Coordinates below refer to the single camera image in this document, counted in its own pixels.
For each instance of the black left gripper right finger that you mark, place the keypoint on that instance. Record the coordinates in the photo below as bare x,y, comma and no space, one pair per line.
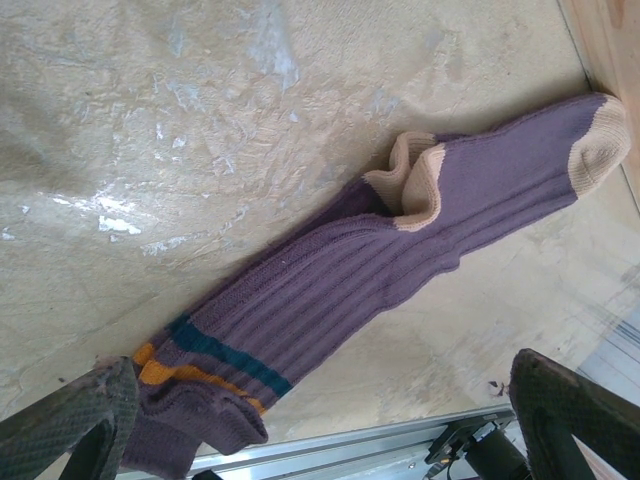
575,425

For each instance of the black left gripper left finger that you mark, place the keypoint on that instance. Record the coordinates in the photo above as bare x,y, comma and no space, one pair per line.
60,435

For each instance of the wooden compartment tray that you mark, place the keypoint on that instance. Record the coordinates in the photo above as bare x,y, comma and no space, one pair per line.
610,45

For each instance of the purple sock with beige toe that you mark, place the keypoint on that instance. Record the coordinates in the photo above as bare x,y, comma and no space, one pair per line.
350,280

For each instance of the aluminium mounting rail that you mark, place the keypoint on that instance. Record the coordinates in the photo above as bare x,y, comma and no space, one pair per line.
325,445

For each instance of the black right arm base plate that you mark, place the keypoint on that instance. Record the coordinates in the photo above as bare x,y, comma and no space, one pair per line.
450,440

